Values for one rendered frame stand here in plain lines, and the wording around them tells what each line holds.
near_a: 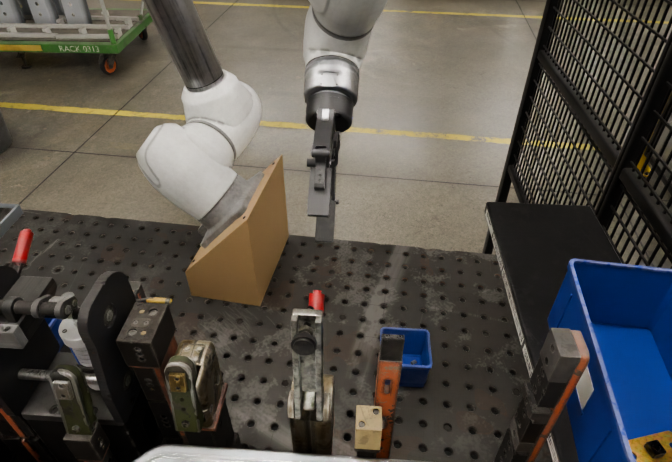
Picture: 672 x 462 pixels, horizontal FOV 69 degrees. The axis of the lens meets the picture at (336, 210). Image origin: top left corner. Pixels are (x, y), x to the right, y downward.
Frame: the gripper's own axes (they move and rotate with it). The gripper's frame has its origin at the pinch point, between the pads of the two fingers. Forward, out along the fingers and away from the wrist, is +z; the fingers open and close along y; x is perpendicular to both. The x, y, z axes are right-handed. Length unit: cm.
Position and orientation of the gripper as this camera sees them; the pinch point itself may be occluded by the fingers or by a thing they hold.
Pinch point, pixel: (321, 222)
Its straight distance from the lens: 72.4
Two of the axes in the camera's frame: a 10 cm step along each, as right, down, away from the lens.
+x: 10.0, 0.4, -0.5
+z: -0.6, 9.5, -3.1
